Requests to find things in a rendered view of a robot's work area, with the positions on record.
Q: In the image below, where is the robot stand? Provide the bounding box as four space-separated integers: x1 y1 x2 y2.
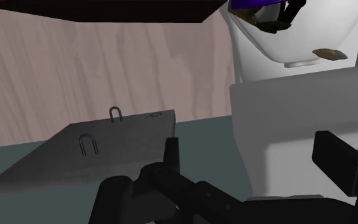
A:
0 0 229 24

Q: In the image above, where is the black angular object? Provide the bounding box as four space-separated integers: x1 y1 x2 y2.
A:
254 0 307 34

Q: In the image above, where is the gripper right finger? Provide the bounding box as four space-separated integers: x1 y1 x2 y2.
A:
311 130 358 224

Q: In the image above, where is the purple object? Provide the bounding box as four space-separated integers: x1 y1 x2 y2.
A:
230 0 289 11

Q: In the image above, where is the dark grey cabinet with handles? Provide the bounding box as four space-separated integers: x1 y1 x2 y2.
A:
0 106 179 195

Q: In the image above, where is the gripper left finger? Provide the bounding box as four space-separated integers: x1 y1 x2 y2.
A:
88 137 248 224

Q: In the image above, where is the brown oval object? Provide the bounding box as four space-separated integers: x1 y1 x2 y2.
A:
312 48 349 62

